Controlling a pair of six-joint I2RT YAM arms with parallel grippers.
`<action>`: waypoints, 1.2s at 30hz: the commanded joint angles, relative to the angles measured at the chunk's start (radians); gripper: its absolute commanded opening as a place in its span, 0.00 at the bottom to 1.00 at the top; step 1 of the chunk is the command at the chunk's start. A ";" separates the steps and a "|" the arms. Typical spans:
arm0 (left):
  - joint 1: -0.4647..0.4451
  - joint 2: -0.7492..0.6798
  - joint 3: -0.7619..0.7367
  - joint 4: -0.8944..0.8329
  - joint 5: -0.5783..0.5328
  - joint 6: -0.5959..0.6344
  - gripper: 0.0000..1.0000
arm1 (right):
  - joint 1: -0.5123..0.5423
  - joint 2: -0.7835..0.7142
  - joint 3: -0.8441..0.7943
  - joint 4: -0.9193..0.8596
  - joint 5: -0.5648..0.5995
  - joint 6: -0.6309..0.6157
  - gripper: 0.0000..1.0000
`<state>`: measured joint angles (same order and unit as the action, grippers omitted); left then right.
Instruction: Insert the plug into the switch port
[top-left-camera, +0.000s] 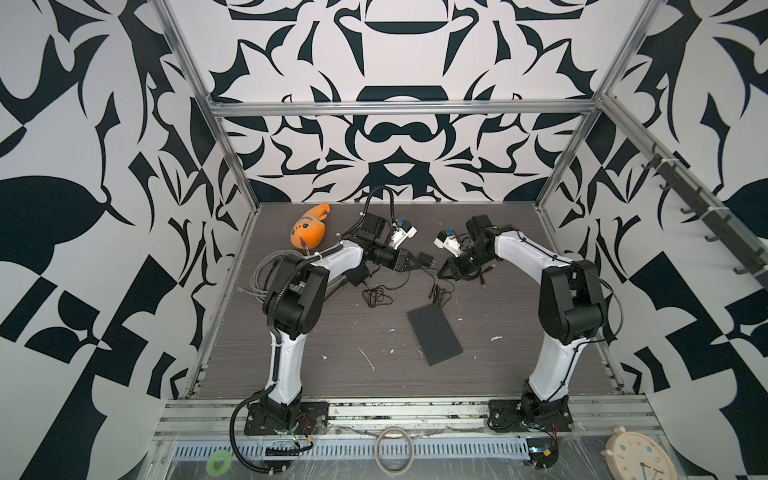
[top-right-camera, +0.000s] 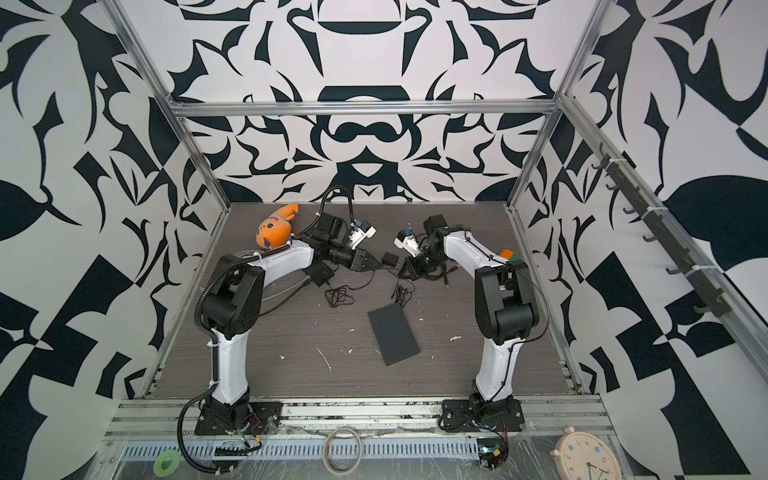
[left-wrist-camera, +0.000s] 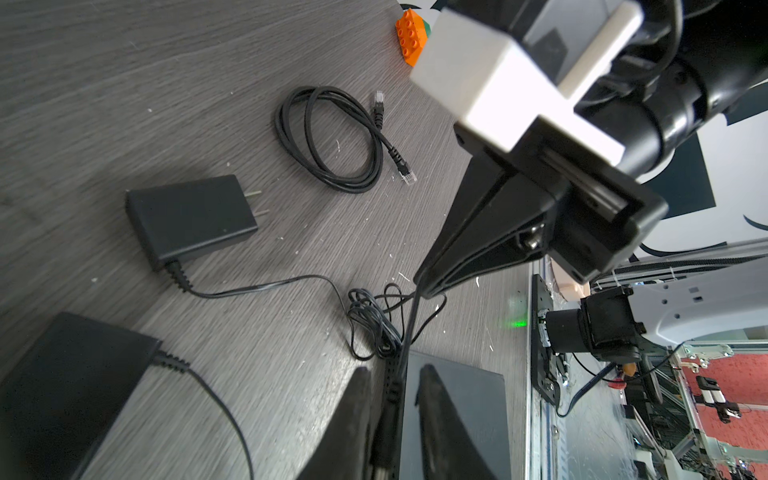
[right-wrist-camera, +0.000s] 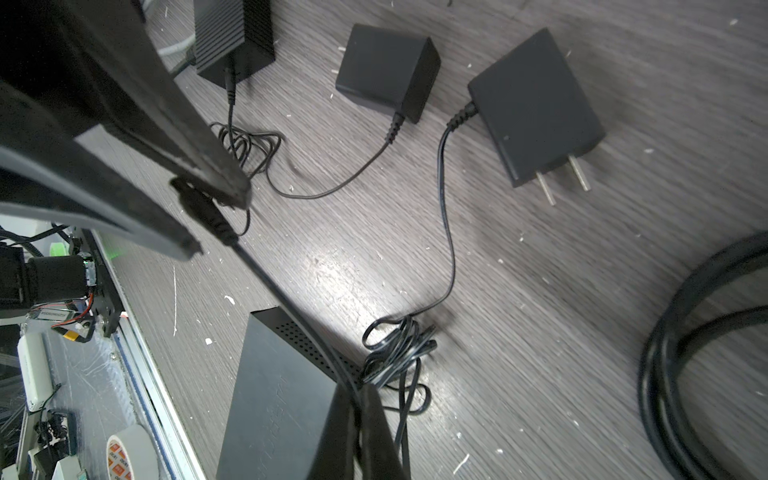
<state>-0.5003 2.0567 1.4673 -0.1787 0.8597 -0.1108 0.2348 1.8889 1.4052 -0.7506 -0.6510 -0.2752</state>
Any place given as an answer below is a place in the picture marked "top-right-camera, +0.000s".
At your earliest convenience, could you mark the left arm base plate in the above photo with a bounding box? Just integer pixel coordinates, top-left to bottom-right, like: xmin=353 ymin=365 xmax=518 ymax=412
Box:
xmin=195 ymin=400 xmax=283 ymax=436

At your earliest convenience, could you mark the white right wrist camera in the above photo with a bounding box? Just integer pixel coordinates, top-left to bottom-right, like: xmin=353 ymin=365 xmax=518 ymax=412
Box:
xmin=394 ymin=229 xmax=421 ymax=257

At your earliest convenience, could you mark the beige cable ring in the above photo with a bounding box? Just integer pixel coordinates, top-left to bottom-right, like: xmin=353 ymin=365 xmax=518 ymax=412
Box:
xmin=322 ymin=425 xmax=365 ymax=476

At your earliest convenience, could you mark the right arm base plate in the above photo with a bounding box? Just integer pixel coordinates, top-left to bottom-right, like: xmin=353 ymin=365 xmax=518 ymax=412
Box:
xmin=438 ymin=397 xmax=525 ymax=433

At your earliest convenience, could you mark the white analog clock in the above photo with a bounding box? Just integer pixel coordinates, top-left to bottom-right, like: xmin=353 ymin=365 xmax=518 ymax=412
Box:
xmin=550 ymin=426 xmax=622 ymax=480

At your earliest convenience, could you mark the black network switch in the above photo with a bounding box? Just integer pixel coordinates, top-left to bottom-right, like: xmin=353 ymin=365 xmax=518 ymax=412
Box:
xmin=303 ymin=261 xmax=336 ymax=287

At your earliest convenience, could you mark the orange plush toy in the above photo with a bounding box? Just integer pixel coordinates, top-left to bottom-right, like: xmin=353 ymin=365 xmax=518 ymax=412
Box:
xmin=256 ymin=203 xmax=299 ymax=250

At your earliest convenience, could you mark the black power adapter with cable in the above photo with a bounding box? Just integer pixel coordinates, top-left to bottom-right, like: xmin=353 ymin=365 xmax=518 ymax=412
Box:
xmin=324 ymin=263 xmax=395 ymax=308

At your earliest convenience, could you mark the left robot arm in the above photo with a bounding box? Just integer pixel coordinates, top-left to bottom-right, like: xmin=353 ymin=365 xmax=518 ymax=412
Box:
xmin=194 ymin=213 xmax=381 ymax=407

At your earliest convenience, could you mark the green tape roll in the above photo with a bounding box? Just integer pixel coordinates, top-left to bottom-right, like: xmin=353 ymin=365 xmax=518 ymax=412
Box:
xmin=153 ymin=450 xmax=181 ymax=478

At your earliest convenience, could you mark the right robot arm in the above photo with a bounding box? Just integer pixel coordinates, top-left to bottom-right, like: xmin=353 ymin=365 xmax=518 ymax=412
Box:
xmin=394 ymin=215 xmax=540 ymax=404

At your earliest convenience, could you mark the black rectangular box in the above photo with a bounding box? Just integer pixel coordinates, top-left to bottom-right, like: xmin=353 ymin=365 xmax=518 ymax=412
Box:
xmin=367 ymin=303 xmax=420 ymax=366

